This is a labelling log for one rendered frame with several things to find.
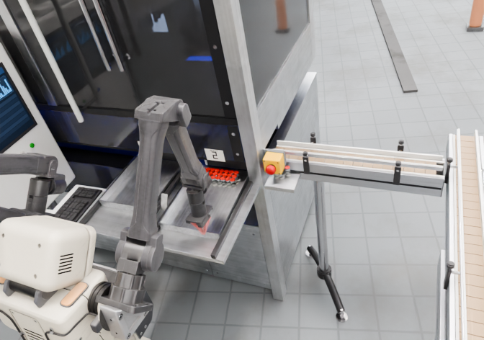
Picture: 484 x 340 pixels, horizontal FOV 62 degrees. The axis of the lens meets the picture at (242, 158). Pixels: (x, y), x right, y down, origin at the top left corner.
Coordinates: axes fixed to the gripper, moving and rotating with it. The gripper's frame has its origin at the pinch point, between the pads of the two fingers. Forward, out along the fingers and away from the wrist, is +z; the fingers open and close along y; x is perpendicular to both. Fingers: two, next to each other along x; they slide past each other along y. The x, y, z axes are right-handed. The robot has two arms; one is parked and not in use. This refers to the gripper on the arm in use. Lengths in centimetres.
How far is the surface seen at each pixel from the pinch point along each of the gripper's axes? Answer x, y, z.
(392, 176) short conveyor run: -64, 41, -7
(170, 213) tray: 19.4, 8.6, 0.9
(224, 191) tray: 2.0, 25.2, -1.0
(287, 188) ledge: -23.6, 32.1, -1.6
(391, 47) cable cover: -47, 360, 30
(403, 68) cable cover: -62, 312, 38
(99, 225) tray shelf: 47.8, -2.6, 3.5
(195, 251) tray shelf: 1.1, -5.9, 4.5
